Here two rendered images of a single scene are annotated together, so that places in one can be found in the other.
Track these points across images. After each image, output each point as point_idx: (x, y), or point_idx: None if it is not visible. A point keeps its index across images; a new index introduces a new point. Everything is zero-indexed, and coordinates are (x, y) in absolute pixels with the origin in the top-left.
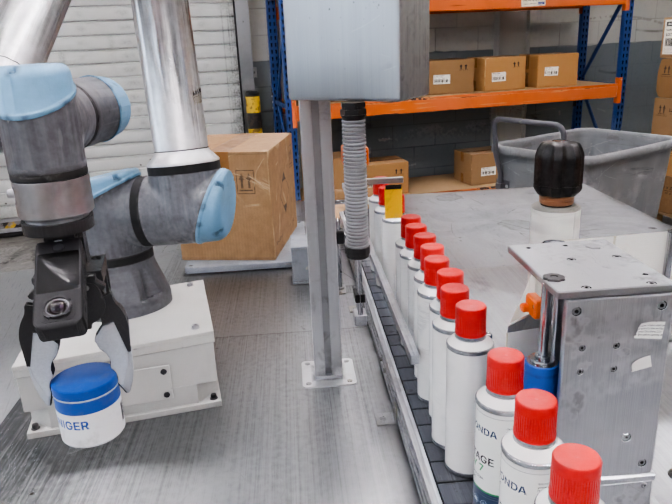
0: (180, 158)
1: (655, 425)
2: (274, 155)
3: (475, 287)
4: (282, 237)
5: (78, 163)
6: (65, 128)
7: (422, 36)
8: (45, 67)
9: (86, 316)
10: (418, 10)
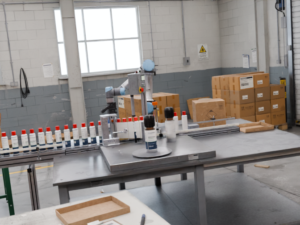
0: None
1: (102, 133)
2: (202, 104)
3: (177, 137)
4: (206, 125)
5: (109, 97)
6: (107, 93)
7: (135, 86)
8: (106, 87)
9: (103, 111)
10: (133, 83)
